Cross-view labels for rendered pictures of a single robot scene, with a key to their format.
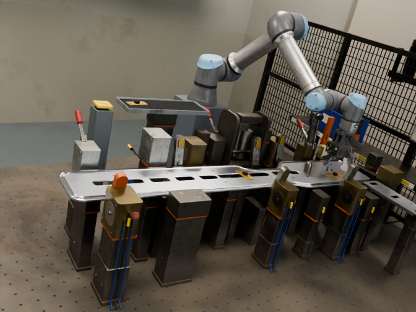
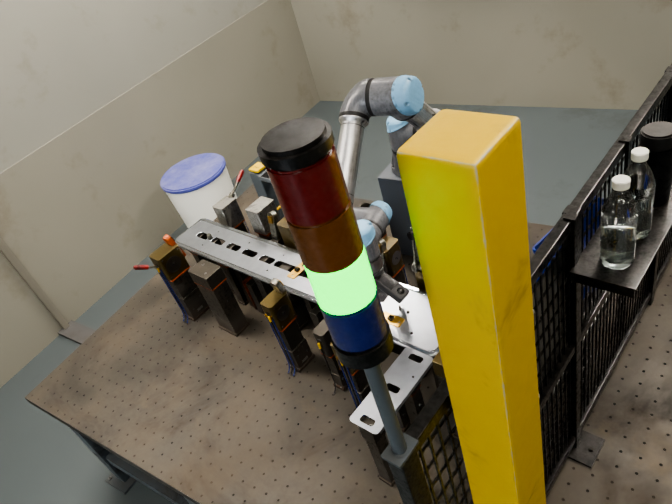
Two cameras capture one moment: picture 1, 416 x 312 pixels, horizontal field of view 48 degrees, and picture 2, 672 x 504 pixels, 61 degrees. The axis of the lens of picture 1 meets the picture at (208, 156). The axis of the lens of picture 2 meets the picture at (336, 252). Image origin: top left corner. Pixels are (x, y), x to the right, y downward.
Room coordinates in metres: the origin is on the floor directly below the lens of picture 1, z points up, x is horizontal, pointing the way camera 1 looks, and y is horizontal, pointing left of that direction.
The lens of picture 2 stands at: (1.76, -1.85, 2.30)
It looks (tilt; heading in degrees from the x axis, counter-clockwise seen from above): 37 degrees down; 87
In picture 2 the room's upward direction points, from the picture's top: 19 degrees counter-clockwise
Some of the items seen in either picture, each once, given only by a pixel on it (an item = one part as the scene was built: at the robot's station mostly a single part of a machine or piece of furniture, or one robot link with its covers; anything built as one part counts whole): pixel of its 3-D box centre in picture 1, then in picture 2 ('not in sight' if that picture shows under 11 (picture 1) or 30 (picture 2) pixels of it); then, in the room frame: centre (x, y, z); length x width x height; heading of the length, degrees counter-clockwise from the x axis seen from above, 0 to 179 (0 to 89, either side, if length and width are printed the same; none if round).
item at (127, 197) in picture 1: (117, 249); (179, 284); (1.19, 0.20, 0.88); 0.14 x 0.09 x 0.36; 36
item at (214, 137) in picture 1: (204, 176); not in sight; (1.85, 0.00, 0.89); 0.12 x 0.07 x 0.38; 36
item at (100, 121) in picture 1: (95, 160); (274, 210); (1.68, 0.43, 0.92); 0.08 x 0.08 x 0.44; 36
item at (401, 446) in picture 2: not in sight; (359, 329); (1.78, -1.36, 1.81); 0.07 x 0.07 x 0.53
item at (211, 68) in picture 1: (209, 69); (404, 129); (2.26, 0.09, 1.27); 0.13 x 0.12 x 0.14; 141
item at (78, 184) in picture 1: (241, 176); (293, 271); (1.68, -0.15, 1.00); 1.38 x 0.22 x 0.02; 126
